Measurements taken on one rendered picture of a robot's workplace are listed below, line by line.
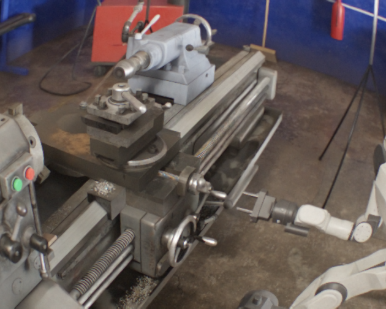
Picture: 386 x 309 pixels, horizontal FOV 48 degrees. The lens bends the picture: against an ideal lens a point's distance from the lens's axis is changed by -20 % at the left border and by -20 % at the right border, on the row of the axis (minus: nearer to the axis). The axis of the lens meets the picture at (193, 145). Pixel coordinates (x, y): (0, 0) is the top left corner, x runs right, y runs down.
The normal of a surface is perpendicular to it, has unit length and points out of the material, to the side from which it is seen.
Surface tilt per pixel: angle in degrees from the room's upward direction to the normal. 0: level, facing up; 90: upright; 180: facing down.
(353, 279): 90
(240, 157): 0
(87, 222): 36
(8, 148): 45
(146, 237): 90
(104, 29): 90
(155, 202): 90
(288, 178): 0
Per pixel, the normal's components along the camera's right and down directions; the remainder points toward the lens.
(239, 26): -0.40, 0.42
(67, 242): 0.60, -0.55
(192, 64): 0.87, -0.12
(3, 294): 0.91, 0.26
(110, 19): -0.06, 0.48
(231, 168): 0.08, -0.87
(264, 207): -0.22, -0.32
